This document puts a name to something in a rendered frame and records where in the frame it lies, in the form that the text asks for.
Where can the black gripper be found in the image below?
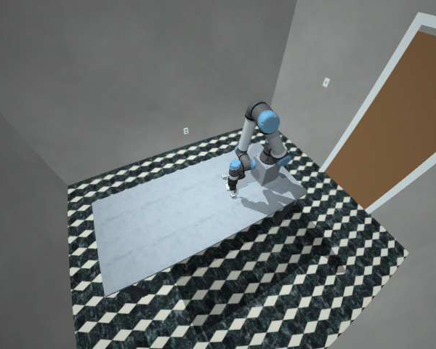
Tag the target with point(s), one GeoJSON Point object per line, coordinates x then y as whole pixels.
{"type": "Point", "coordinates": [232, 181]}

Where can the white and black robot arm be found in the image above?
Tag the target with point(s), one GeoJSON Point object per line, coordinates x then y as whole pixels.
{"type": "Point", "coordinates": [259, 113]}

